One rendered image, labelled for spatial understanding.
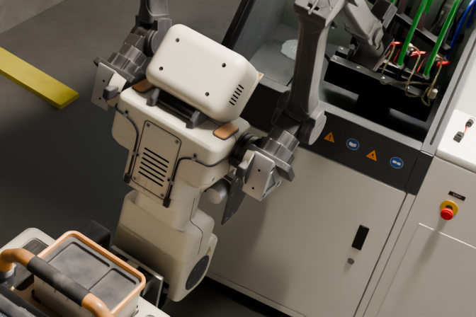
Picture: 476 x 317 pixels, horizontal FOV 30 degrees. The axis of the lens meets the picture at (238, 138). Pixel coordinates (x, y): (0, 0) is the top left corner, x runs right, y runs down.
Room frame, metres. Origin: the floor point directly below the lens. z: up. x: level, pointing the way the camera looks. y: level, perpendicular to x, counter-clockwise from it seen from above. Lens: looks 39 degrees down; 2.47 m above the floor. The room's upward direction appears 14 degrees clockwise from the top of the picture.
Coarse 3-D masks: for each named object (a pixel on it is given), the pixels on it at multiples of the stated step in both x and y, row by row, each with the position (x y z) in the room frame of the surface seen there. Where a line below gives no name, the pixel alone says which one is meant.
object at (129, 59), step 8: (120, 48) 1.73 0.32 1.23; (128, 48) 1.73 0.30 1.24; (136, 48) 1.73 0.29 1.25; (112, 56) 1.72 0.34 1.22; (120, 56) 1.70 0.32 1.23; (128, 56) 1.71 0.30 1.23; (136, 56) 1.72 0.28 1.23; (144, 56) 1.73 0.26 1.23; (96, 64) 1.70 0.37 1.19; (112, 64) 1.68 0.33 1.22; (120, 64) 1.68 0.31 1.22; (128, 64) 1.69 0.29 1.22; (136, 64) 1.70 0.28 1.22; (120, 72) 1.67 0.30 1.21; (128, 72) 1.68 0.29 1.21; (128, 80) 1.65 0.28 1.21
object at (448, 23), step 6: (456, 0) 2.24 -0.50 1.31; (456, 6) 2.22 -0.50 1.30; (450, 12) 2.20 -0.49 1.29; (456, 12) 2.34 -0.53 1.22; (450, 18) 2.19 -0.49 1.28; (444, 24) 2.17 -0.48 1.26; (450, 24) 2.34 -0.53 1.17; (444, 30) 2.16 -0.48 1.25; (438, 36) 2.15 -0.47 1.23; (444, 36) 2.34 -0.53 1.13; (438, 42) 2.14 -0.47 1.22; (444, 42) 2.34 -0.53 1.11; (438, 48) 2.14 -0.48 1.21; (432, 54) 2.13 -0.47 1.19; (432, 60) 2.12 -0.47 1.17; (426, 66) 2.13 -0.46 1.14; (426, 72) 2.13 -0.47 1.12; (426, 78) 2.20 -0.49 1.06
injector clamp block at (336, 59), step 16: (336, 64) 2.29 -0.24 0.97; (352, 64) 2.30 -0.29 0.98; (336, 80) 2.28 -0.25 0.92; (352, 80) 2.27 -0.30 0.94; (368, 80) 2.26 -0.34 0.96; (384, 80) 2.26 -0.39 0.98; (400, 80) 2.30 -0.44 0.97; (416, 80) 2.30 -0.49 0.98; (368, 96) 2.26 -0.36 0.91; (384, 96) 2.24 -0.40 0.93; (400, 96) 2.23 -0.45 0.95; (368, 112) 2.25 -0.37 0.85; (384, 112) 2.24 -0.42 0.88; (416, 112) 2.22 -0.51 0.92
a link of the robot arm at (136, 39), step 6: (144, 24) 1.81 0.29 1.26; (150, 24) 1.81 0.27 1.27; (138, 30) 1.79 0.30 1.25; (144, 30) 1.78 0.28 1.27; (132, 36) 1.77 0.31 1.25; (138, 36) 1.76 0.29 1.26; (144, 36) 1.76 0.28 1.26; (126, 42) 1.76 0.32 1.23; (132, 42) 1.75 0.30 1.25; (138, 42) 1.74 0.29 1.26; (138, 48) 1.74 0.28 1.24; (144, 48) 1.75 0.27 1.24; (144, 54) 1.74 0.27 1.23
